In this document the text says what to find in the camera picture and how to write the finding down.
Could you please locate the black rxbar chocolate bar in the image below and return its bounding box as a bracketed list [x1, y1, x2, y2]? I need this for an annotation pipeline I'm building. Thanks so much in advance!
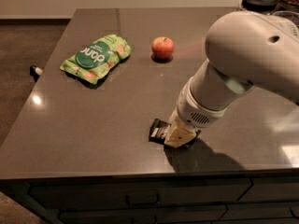
[149, 119, 170, 145]

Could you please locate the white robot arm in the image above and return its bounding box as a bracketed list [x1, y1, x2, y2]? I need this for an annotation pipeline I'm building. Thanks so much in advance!
[164, 11, 299, 147]

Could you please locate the green rice chip bag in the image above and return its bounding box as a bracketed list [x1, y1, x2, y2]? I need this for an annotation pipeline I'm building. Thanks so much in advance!
[60, 35, 131, 85]

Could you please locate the red apple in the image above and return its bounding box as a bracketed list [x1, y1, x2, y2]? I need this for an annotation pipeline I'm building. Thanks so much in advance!
[151, 36, 174, 60]

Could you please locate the glass jar with black lid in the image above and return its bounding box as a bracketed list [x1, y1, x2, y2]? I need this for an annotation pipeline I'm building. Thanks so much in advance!
[238, 0, 278, 14]

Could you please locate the small bottle on floor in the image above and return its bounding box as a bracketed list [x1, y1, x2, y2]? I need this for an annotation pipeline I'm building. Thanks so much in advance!
[30, 65, 43, 77]

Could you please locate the black drawer handle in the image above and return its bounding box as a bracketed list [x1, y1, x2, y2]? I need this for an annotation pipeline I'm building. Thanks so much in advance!
[125, 193, 161, 207]

